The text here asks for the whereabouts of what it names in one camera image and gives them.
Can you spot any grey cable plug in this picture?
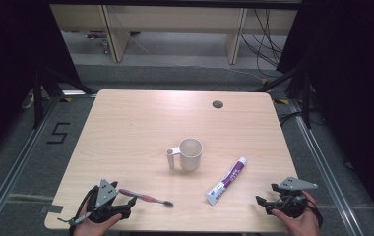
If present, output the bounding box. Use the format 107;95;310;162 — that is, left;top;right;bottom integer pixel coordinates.
56;212;93;227

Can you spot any aluminium floor rail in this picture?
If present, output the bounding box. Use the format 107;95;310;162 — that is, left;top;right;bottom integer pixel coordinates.
287;97;364;236
0;94;62;236

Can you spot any white cup with handle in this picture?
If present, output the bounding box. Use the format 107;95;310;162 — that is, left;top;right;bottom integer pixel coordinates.
165;138;204;172

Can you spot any pink toothbrush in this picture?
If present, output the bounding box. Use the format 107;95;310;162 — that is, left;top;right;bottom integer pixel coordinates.
118;188;174;208

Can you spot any black metal stand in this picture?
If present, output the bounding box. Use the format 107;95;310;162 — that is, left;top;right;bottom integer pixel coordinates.
256;62;315;130
31;64;97;130

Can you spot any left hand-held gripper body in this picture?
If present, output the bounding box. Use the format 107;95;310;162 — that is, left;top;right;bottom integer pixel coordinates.
85;178;134;224

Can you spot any white object by stand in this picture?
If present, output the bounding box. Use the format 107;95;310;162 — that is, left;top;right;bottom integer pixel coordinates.
21;91;45;110

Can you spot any bundle of black hanging cables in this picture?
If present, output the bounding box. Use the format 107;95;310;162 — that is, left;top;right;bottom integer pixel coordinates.
240;9;285;79

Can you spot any grey tape strip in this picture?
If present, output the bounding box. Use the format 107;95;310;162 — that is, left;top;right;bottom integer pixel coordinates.
40;205;65;215

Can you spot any person's left hand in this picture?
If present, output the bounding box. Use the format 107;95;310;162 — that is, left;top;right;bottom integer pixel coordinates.
73;210;124;236

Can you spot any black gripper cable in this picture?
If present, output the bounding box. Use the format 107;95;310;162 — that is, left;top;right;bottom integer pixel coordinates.
69;186;99;235
302;196;325;229

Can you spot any person's right hand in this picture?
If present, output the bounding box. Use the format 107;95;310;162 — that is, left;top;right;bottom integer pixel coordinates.
271;191;321;236

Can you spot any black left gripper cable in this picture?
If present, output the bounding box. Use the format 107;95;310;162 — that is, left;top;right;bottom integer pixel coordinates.
69;186;99;235

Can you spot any white and purple toothpaste tube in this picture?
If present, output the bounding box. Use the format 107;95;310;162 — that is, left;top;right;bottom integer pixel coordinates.
206;156;248;207

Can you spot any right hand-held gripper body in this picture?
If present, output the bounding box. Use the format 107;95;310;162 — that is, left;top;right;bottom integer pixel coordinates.
271;176;319;219

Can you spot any light wooden desk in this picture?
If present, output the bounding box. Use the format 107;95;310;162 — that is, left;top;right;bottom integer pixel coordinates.
49;3;299;65

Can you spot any dark curtain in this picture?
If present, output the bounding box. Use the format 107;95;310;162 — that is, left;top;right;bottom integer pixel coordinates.
277;0;374;227
0;0;81;165

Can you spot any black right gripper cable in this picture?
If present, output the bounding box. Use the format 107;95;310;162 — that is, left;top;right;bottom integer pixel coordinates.
302;196;325;229

